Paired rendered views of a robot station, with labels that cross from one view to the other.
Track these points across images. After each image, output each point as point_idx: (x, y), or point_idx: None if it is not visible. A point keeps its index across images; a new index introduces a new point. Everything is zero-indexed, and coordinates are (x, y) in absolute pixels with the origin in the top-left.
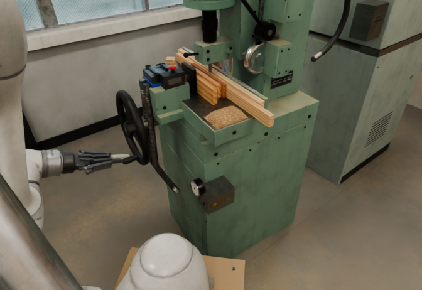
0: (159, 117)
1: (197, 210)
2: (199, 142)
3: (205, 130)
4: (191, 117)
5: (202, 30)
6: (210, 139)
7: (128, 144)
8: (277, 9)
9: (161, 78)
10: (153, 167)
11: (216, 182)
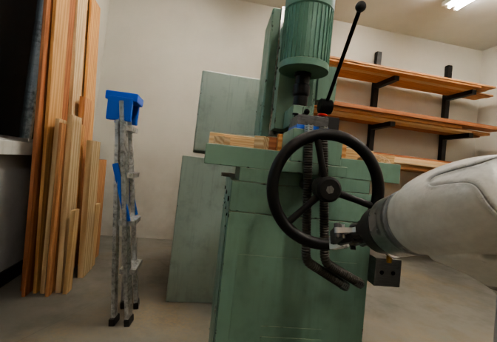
0: (345, 167)
1: (341, 329)
2: (366, 195)
3: (384, 170)
4: (353, 167)
5: (302, 93)
6: (391, 178)
7: (297, 234)
8: (328, 92)
9: (333, 121)
10: (316, 269)
11: (370, 251)
